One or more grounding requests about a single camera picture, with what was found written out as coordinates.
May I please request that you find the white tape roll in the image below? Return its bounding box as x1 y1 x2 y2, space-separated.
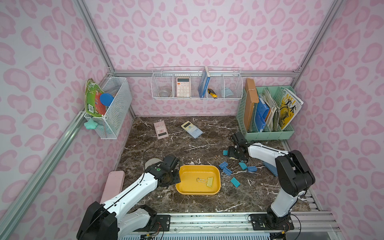
145 158 162 170

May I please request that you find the yellow plastic storage box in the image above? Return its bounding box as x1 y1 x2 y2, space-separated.
176 165 221 196

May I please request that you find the yellow binder clip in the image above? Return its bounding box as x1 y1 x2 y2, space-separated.
197 177 214 188

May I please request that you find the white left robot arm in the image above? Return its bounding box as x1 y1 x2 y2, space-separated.
77 155 181 240

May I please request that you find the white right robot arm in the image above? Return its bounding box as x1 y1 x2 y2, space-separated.
228 132 316 231

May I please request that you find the blue binder clip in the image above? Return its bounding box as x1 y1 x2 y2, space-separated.
223 168 233 176
219 162 229 170
247 166 258 173

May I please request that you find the pink calculator on table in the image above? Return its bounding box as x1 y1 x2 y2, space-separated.
154 120 169 140

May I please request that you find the blue folder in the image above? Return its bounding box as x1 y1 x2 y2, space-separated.
255 98 270 133

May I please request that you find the green plastic file organizer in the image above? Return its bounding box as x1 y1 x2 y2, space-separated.
236 86 295 141

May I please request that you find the yellow blue calculator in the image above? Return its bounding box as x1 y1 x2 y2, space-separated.
181 121 203 139

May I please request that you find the pink pencil case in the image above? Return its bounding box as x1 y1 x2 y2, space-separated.
100 171 125 209

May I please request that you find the brown folder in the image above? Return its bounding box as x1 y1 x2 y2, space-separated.
244 78 259 132

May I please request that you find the yellow black small tool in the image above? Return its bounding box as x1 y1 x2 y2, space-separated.
208 89 218 99

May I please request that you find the yellow art magazine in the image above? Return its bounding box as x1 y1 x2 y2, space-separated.
279 88 304 130

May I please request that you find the blue book in basket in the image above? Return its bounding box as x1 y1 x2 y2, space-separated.
198 66 211 98

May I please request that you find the clear tape roll in basket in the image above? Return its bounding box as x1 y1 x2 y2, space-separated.
158 88 173 98

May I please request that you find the pink calculator in basket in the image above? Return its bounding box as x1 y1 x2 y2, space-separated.
176 77 191 98

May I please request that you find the mint star toy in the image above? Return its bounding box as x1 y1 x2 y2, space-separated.
84 119 98 130

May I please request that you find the blue round disc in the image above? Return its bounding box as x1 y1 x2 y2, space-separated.
100 93 114 107

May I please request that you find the green snack package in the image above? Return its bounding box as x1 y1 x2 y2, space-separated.
85 78 107 117

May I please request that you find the metal base rail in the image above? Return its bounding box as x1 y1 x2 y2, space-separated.
119 212 340 240

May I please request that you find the white wire basket left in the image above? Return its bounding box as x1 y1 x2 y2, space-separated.
85 77 133 140

